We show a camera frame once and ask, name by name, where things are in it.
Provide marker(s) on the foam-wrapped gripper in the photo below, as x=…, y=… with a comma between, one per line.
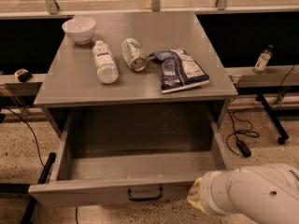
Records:
x=207, y=190

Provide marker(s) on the grey top drawer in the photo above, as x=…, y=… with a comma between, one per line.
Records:
x=105, y=150

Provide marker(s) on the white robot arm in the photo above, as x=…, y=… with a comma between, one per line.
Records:
x=266, y=194

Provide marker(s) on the blue chip bag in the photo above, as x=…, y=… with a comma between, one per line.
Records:
x=180, y=71

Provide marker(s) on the white plastic bottle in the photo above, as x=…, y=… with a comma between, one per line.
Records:
x=106, y=67

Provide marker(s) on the green soda can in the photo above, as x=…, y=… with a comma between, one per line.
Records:
x=133, y=54

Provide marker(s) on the small green-label bottle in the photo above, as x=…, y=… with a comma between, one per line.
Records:
x=263, y=59

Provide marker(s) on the grey cabinet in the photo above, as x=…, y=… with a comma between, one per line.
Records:
x=72, y=78

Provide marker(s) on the white bowl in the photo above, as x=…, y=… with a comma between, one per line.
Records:
x=80, y=29

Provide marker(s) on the black and white tape measure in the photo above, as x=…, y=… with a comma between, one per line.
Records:
x=23, y=75

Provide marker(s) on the black drawer handle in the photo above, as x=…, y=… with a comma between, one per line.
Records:
x=144, y=194

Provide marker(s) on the black power adapter with cable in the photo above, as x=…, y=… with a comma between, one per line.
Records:
x=244, y=151

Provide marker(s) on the grey ledge rail right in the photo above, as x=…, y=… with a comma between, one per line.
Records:
x=272, y=76

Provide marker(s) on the grey ledge rail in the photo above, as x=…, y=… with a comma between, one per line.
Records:
x=10, y=85
x=272, y=76

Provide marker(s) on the grey ledge rail left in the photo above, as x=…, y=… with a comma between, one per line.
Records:
x=10, y=85

